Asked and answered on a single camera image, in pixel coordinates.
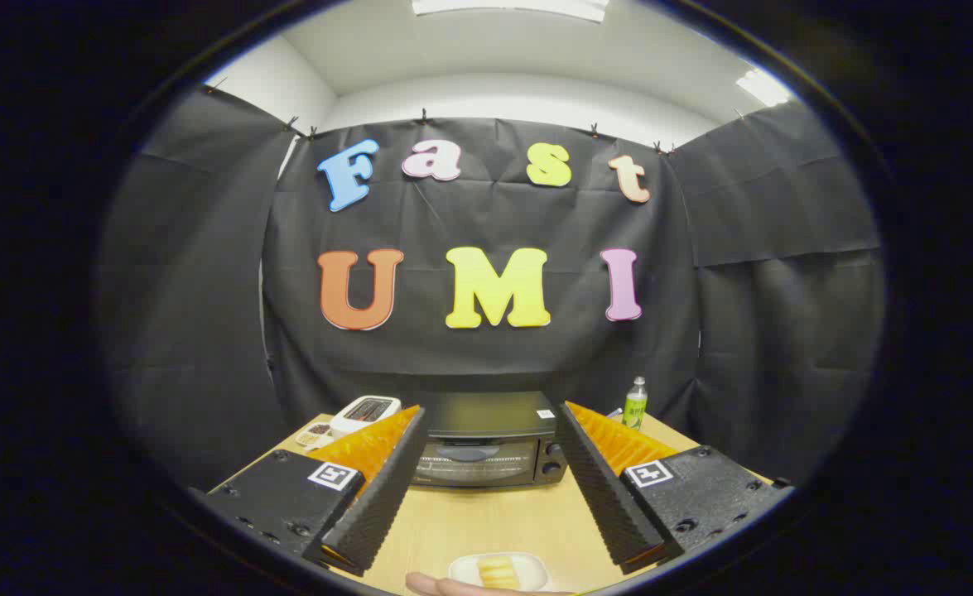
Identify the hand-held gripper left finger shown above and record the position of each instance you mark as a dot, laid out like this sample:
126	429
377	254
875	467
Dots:
387	488

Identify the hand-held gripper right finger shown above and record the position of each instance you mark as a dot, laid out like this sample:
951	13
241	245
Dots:
606	488

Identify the black toaster oven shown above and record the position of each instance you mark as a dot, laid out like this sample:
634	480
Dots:
486	414

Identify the yellow sliced bread roll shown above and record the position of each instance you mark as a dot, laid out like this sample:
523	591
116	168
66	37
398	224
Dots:
498	571

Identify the white pop-up toaster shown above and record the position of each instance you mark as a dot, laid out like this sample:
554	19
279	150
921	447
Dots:
354	426

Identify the green drink bottle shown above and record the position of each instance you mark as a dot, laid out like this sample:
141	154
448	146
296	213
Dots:
635	407

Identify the small snack dish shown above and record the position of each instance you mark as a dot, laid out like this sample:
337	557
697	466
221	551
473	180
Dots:
314	435

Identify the white oval plate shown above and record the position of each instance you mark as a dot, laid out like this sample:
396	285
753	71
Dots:
536	569

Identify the small ceiling light panel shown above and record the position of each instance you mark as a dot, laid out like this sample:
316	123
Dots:
763	87

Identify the long ceiling light panel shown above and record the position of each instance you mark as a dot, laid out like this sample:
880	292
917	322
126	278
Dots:
511	7

